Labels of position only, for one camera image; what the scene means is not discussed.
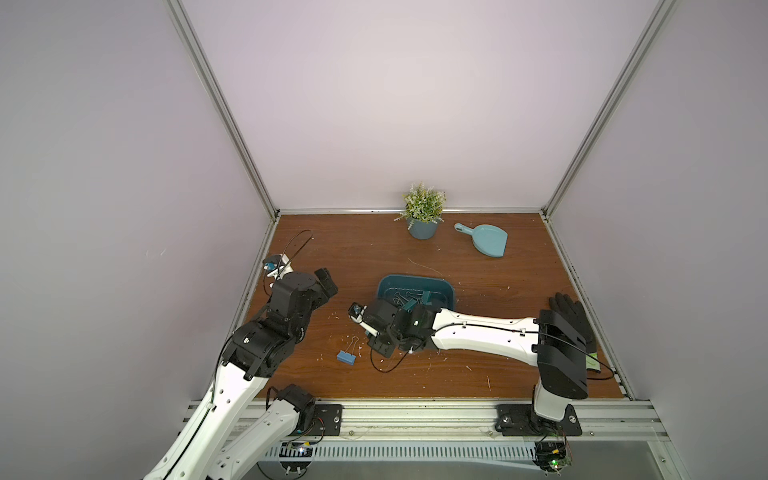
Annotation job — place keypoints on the controller board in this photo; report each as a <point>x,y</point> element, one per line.
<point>551,457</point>
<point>295,458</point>

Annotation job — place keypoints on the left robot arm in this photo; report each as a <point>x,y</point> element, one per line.
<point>204,449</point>

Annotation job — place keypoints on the aluminium front rail frame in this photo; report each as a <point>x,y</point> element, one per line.
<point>462,430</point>

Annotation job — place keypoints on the light teal dustpan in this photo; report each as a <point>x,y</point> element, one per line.
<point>488,239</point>

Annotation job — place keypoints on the right controller board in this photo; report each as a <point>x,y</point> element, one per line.
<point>551,457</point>

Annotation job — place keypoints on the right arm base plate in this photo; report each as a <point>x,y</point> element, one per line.
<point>518,420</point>

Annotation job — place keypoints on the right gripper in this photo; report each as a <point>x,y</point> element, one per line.
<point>384,324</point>

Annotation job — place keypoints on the blue binder clip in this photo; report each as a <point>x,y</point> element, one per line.
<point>348,354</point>

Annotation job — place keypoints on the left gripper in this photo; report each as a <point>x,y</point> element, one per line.
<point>325,282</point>

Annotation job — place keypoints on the teal plastic storage box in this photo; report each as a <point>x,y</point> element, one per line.
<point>400,289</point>

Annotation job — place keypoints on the small potted green plant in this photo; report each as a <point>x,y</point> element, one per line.
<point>422,213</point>

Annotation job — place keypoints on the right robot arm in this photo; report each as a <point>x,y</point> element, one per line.
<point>558,342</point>

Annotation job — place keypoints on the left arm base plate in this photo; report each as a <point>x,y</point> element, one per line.
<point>323,419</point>

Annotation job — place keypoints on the left controller board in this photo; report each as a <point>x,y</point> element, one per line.
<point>295,458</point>

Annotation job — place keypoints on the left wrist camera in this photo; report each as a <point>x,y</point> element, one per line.
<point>277,266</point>

